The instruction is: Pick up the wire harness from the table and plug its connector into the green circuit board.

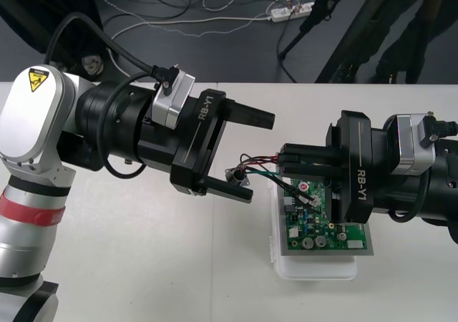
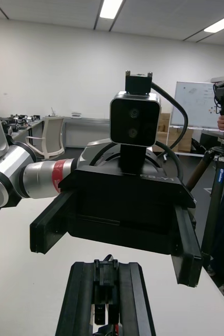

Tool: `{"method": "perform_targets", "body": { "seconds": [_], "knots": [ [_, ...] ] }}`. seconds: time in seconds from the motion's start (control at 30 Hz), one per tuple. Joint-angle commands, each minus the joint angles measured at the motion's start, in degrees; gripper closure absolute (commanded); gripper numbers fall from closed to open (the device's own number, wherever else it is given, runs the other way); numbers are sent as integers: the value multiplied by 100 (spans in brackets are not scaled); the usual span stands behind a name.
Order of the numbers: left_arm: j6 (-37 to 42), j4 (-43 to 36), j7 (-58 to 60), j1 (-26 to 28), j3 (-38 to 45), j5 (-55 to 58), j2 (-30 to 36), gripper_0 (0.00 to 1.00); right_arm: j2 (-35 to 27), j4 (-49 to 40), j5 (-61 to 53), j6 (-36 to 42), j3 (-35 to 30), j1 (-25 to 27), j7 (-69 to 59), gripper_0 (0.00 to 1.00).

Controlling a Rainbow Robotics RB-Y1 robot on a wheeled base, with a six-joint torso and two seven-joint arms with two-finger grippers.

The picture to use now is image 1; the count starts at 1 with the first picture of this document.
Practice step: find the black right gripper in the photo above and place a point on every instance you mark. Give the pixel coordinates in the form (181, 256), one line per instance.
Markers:
(356, 179)

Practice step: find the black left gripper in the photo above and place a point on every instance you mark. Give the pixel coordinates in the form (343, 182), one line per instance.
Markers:
(195, 146)

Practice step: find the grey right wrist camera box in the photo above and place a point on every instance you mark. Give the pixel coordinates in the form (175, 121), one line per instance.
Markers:
(411, 146)

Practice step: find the milky plastic box with lid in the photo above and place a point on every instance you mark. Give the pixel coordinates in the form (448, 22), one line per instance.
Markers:
(318, 270)

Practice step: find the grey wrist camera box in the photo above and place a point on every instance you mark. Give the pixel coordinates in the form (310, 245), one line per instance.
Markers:
(411, 146)
(171, 103)

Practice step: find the silver and black left arm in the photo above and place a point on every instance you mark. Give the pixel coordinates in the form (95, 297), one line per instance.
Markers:
(39, 146)

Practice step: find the white power strip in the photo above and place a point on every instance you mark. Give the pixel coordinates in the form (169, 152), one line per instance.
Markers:
(290, 11)

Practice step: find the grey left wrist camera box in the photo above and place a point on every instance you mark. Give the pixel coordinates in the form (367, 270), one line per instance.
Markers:
(171, 103)

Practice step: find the black tripod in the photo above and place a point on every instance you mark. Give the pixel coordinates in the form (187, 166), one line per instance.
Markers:
(318, 10)

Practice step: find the green circuit board grey frame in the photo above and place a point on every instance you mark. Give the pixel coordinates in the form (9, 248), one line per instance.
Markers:
(315, 236)

